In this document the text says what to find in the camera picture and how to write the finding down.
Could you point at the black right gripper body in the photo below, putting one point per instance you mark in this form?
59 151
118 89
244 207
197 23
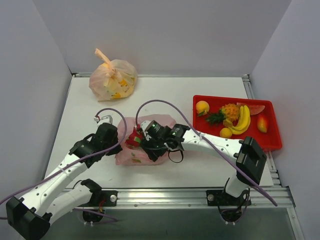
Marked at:
145 146

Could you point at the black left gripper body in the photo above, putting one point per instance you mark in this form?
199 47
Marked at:
115 149

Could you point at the red toy dragon fruit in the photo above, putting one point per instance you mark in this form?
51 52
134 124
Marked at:
134 139

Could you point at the pink plastic bag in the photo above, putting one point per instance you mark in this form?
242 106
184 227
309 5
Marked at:
136 156

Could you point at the orange toy pineapple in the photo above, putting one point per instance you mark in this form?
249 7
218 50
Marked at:
230 112

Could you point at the yellow fruit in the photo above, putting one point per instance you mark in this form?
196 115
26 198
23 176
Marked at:
243 123

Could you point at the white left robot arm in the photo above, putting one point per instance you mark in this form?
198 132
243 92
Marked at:
32 214

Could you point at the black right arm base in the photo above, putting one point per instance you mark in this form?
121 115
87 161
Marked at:
231 209

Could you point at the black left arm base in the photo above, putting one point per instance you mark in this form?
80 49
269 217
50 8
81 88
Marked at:
99 199

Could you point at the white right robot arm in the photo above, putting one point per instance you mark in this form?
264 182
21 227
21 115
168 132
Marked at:
246 155

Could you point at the orange plastic bag with fruit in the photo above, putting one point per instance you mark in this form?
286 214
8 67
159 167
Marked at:
113 79

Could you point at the orange fruit with leaf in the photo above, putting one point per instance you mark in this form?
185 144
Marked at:
202 108

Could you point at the small yellow lemon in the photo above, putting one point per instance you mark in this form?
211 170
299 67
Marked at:
225 133

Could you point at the red plastic tray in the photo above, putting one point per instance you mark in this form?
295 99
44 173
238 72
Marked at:
269 141

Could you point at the watermelon slice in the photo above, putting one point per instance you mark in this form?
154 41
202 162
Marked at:
253 109

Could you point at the red yellow mango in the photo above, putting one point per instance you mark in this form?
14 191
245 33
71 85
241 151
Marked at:
262 123

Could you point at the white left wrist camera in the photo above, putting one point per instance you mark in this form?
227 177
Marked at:
107 119

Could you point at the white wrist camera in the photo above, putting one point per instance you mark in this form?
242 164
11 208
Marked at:
143 127
107 119

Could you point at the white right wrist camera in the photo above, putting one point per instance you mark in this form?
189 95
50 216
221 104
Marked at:
143 127

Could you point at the aluminium front rail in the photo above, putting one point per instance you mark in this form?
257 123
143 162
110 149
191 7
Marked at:
192 198

